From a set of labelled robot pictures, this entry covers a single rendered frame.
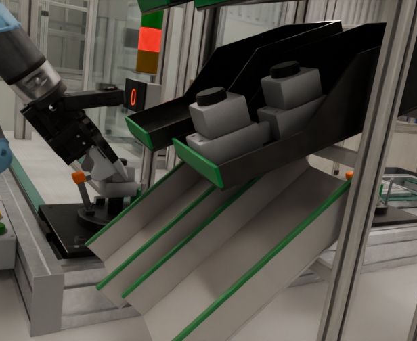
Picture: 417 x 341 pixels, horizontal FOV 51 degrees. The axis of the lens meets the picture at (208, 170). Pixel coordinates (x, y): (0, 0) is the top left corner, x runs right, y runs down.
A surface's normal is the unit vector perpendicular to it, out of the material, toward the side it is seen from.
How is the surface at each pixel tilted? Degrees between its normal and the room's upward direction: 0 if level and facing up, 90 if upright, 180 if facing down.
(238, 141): 90
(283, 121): 90
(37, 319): 90
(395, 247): 90
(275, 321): 0
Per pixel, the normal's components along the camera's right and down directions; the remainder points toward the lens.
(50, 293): 0.51, 0.26
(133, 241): -0.55, -0.72
